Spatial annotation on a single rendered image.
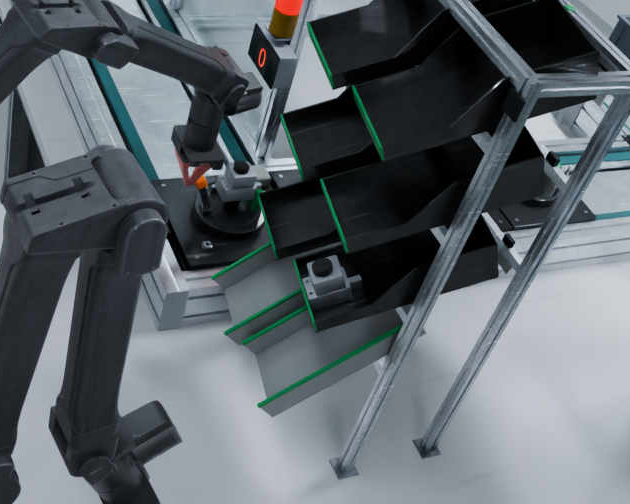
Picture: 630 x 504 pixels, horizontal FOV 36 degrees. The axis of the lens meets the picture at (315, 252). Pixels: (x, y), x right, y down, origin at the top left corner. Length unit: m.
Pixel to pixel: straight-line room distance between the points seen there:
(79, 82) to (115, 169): 1.28
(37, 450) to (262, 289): 0.45
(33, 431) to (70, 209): 0.82
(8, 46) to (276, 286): 0.64
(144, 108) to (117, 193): 1.33
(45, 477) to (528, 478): 0.84
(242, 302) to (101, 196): 0.83
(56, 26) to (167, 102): 1.03
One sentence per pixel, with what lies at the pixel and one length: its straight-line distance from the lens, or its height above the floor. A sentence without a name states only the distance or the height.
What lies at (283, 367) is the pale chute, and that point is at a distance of 1.58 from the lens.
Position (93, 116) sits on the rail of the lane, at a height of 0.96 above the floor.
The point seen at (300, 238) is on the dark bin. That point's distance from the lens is 1.52.
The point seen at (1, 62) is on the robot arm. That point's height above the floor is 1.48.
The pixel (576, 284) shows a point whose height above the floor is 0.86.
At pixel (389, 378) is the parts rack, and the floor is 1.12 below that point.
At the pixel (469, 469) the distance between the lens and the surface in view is 1.79.
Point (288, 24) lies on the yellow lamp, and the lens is 1.87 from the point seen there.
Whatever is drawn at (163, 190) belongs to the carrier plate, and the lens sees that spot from 1.91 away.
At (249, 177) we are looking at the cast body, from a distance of 1.81.
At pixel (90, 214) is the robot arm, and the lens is 0.86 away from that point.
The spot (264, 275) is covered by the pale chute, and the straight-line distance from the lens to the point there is 1.68.
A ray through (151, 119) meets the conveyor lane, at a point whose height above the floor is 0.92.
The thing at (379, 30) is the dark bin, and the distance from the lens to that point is 1.39.
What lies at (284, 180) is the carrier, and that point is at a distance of 2.01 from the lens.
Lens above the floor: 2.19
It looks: 41 degrees down
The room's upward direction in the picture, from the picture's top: 20 degrees clockwise
